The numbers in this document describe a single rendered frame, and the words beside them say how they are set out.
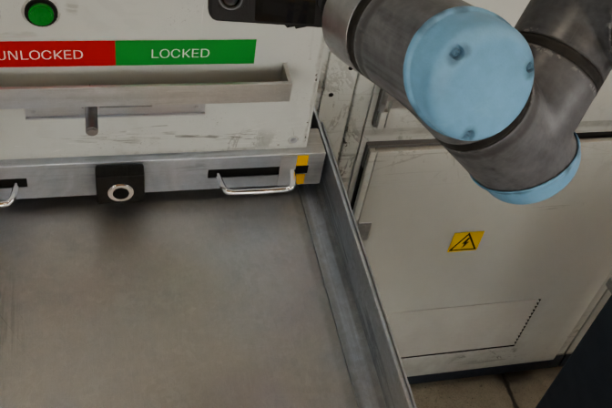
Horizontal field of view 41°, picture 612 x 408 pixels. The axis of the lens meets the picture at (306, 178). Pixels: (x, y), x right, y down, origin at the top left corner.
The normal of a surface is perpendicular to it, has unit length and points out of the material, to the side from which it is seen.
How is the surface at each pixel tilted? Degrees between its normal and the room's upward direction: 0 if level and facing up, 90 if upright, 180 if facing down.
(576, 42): 38
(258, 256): 0
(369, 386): 0
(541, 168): 79
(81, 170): 90
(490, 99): 71
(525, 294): 90
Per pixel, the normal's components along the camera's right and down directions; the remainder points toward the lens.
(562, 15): -0.35, -0.33
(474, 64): 0.44, 0.44
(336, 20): -0.86, 0.06
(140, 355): 0.14, -0.70
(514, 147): 0.29, 0.64
